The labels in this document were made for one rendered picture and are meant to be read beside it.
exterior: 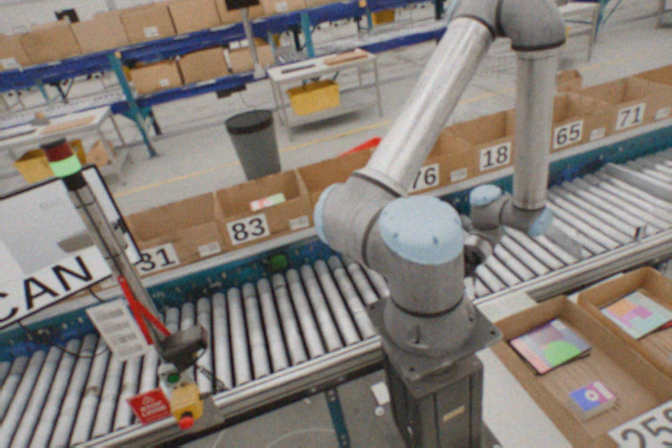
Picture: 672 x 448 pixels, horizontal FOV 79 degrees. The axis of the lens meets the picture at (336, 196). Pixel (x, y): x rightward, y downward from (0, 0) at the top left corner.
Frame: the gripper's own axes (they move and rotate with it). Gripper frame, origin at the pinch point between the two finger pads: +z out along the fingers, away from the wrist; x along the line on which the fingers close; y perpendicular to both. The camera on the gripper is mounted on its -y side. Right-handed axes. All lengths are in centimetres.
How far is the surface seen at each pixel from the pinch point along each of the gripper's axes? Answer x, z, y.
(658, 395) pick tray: -53, -15, 23
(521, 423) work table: -27.4, 10.1, 25.4
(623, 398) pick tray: -47, -11, 25
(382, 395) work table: 7.9, 24.0, 25.8
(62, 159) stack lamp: 56, 54, -62
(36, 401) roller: 106, 92, 25
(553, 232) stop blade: -11, -74, 30
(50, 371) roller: 117, 84, 27
